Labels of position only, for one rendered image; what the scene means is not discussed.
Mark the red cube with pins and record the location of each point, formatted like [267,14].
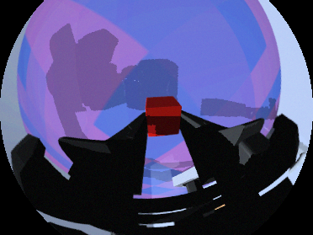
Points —
[163,115]

